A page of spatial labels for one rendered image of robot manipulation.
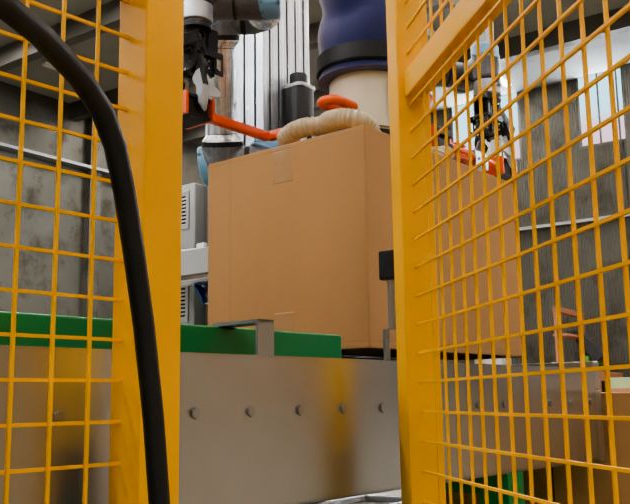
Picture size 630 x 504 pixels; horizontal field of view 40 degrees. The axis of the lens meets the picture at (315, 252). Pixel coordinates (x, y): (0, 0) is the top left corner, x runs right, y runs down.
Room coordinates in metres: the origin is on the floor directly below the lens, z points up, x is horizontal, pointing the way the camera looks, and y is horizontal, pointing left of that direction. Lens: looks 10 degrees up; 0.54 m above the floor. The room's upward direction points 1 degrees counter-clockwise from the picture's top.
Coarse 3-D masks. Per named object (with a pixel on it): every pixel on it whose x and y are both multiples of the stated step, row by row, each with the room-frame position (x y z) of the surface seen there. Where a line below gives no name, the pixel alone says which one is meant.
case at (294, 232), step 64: (256, 192) 1.65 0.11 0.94; (320, 192) 1.55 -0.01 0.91; (384, 192) 1.53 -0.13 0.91; (512, 192) 1.94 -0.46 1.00; (256, 256) 1.65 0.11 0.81; (320, 256) 1.55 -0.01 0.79; (448, 256) 1.70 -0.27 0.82; (320, 320) 1.56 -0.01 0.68; (384, 320) 1.52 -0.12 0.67; (448, 320) 1.70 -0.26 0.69; (512, 320) 1.91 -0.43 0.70
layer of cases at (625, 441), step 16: (624, 400) 1.90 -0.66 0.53; (608, 432) 1.92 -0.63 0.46; (624, 432) 1.90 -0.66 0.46; (608, 448) 1.92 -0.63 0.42; (624, 448) 1.90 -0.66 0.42; (608, 464) 1.93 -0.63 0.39; (624, 464) 1.90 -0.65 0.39; (528, 480) 2.05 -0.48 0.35; (544, 480) 2.03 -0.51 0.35; (560, 480) 2.00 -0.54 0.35; (576, 480) 1.98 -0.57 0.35; (608, 480) 1.93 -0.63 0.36; (624, 480) 1.90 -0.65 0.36; (448, 496) 2.20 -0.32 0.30; (464, 496) 2.17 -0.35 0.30; (544, 496) 2.03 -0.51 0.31; (560, 496) 2.00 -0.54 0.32; (576, 496) 1.98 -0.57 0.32; (608, 496) 1.93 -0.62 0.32; (624, 496) 1.91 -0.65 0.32
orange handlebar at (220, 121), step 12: (324, 96) 1.72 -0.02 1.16; (336, 96) 1.71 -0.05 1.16; (324, 108) 1.75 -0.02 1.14; (336, 108) 1.77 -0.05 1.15; (216, 120) 1.83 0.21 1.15; (228, 120) 1.86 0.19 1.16; (240, 132) 1.90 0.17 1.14; (252, 132) 1.92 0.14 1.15; (264, 132) 1.95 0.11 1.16; (276, 132) 1.94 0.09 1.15; (456, 156) 2.11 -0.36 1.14; (468, 156) 2.14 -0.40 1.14; (492, 168) 2.25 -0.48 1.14
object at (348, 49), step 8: (360, 40) 1.73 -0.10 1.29; (368, 40) 1.73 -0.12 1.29; (376, 40) 1.73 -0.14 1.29; (328, 48) 1.77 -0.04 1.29; (336, 48) 1.75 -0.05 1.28; (344, 48) 1.74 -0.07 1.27; (352, 48) 1.74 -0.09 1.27; (360, 48) 1.73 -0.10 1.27; (368, 48) 1.73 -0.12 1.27; (376, 48) 1.73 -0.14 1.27; (384, 48) 1.73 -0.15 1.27; (320, 56) 1.80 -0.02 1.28; (328, 56) 1.77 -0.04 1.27; (336, 56) 1.75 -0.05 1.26; (344, 56) 1.74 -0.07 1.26; (352, 56) 1.74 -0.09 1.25; (360, 56) 1.73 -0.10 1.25; (368, 56) 1.73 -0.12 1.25; (376, 56) 1.73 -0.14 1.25; (384, 56) 1.73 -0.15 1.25; (320, 64) 1.80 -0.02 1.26; (328, 64) 1.77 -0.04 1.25; (320, 72) 1.81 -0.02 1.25
